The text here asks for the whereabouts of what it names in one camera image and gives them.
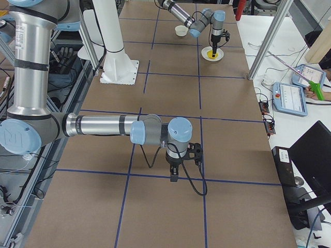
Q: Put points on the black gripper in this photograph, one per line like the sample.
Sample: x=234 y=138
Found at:
x=214 y=42
x=172 y=161

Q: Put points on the yellow lemon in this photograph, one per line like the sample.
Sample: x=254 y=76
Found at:
x=212 y=55

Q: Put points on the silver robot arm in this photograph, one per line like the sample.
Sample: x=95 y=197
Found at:
x=30 y=125
x=208 y=17

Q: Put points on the white plate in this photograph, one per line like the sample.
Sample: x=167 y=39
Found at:
x=206 y=49

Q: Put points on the white bowl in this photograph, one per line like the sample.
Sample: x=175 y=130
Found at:
x=181 y=30

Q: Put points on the far orange black adapter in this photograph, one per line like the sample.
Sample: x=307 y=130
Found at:
x=263 y=104

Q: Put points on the orange black adapter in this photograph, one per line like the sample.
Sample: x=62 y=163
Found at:
x=269 y=124
x=263 y=104

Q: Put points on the near blue teach pendant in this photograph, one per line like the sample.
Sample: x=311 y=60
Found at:
x=289 y=99

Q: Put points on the blue teach pendant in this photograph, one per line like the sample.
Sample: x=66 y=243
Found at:
x=311 y=73
x=289 y=99

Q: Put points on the near orange black adapter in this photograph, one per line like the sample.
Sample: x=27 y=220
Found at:
x=269 y=124

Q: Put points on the far blue teach pendant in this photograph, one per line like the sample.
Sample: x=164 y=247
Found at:
x=311 y=73

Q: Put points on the black computer box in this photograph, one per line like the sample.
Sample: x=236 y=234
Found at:
x=284 y=168

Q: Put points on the black laptop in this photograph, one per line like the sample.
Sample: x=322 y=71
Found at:
x=311 y=156

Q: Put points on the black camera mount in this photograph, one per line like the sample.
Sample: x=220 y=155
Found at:
x=225 y=34
x=194 y=152

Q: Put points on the aluminium frame post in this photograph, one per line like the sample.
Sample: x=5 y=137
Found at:
x=270 y=35

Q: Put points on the green handled grabber stick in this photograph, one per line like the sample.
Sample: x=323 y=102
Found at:
x=315 y=87

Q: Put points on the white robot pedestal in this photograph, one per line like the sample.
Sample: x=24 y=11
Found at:
x=104 y=33

